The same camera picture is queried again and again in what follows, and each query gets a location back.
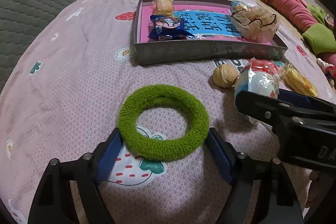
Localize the yellow cracker packet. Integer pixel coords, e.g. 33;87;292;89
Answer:
280;63;318;97

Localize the white red surprise egg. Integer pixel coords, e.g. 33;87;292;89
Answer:
234;58;279;104

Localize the walnut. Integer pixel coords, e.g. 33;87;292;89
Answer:
212;64;239;88

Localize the green fuzzy hair scrunchie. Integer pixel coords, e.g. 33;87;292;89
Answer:
118;84;210;161

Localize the green garment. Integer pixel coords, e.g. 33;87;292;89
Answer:
302;4;335;56

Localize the pink quilt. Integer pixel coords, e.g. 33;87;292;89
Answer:
261;0;335;65

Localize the blue foil surprise egg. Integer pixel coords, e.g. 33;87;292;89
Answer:
230;1;249;16

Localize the pink blue children's book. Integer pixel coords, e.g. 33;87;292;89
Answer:
139;4;280;44

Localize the pink strawberry print bedsheet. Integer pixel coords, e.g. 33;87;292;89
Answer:
1;0;278;223

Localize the blue oreo snack packet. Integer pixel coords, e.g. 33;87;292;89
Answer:
148;15;195;41

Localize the grey shallow cardboard box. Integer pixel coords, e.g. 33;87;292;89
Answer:
133;0;288;66

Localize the orange cracker packet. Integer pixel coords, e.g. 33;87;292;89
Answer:
152;0;174;16

